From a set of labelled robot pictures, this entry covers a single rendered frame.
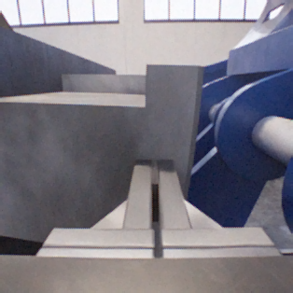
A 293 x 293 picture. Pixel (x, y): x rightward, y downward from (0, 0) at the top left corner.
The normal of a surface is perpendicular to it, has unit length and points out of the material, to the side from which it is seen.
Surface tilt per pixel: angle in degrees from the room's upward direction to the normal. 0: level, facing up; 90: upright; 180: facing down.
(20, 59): 91
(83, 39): 90
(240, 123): 90
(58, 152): 90
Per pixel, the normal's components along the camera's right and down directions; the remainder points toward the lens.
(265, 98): 0.00, 0.29
